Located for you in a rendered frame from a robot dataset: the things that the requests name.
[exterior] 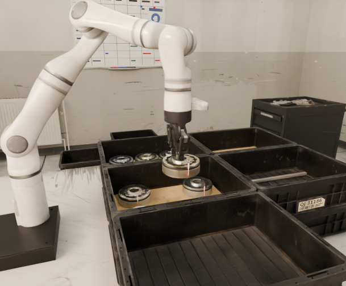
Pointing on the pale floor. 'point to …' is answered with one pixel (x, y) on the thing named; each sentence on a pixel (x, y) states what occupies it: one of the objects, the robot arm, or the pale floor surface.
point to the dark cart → (301, 122)
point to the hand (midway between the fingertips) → (177, 158)
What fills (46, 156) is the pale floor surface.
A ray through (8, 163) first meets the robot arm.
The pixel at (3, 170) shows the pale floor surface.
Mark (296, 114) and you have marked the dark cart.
